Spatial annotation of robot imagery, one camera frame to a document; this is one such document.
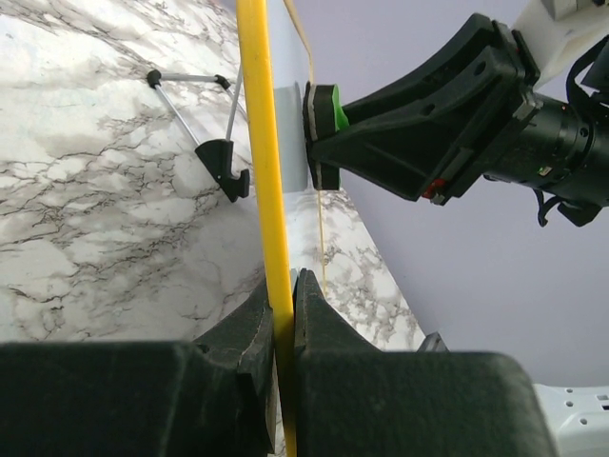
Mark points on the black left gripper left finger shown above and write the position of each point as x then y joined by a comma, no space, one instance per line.
214,396

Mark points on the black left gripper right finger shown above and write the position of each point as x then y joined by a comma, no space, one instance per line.
354,399

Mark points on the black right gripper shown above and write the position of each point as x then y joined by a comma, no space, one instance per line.
463,114

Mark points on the yellow framed whiteboard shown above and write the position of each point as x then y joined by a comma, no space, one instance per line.
277,64

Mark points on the green whiteboard eraser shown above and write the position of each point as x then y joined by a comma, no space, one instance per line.
323,116

